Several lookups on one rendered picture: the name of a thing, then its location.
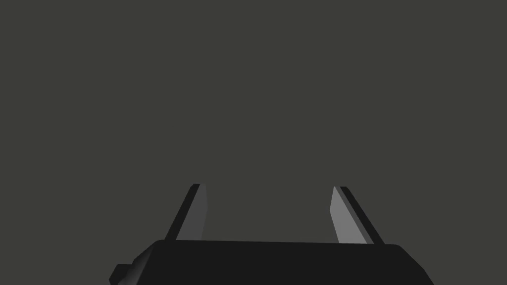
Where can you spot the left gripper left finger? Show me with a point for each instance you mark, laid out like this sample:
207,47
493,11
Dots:
191,217

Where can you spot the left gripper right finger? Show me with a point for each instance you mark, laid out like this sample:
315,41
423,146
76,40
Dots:
350,223

